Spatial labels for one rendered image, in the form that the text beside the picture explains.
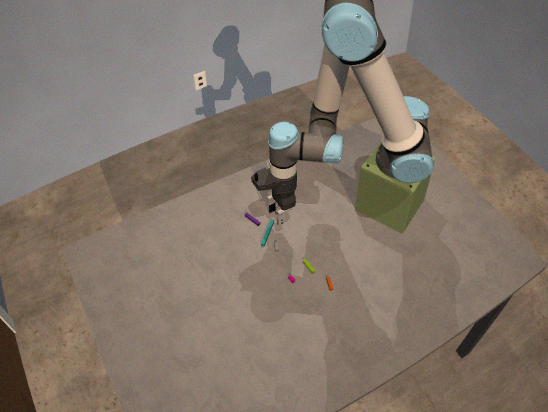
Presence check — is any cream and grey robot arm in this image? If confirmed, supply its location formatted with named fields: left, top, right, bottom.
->
left=268, top=0, right=434, bottom=183

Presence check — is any turquoise rod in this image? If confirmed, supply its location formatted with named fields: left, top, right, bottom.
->
left=261, top=219, right=274, bottom=246

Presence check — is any lime green rod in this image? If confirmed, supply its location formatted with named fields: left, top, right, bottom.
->
left=303, top=259, right=315, bottom=274

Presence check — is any purple rod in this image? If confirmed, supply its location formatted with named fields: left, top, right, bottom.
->
left=245, top=213, right=260, bottom=226

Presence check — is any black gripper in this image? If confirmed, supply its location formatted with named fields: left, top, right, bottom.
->
left=251, top=162, right=297, bottom=226

